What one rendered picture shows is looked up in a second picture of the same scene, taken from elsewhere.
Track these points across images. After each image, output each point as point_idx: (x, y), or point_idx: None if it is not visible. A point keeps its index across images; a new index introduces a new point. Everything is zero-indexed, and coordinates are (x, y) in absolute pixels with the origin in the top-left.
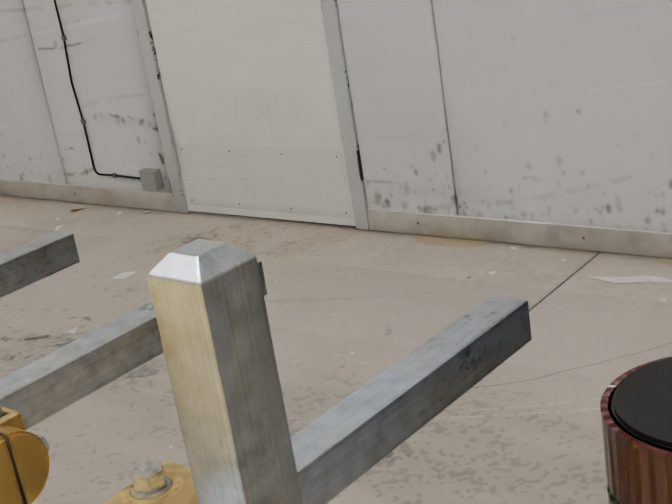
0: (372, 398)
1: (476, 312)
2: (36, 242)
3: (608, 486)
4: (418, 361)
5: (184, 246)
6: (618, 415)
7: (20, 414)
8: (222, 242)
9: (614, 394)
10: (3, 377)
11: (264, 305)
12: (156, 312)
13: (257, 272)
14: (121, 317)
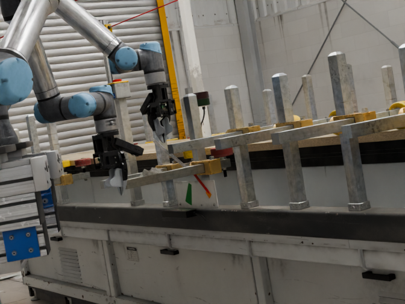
0: (210, 136)
1: (179, 142)
2: (284, 131)
3: (208, 97)
4: (197, 139)
5: (232, 85)
6: (207, 91)
7: (275, 124)
8: (227, 86)
9: (205, 91)
10: (282, 126)
11: (225, 96)
12: (238, 92)
13: (224, 91)
14: (255, 132)
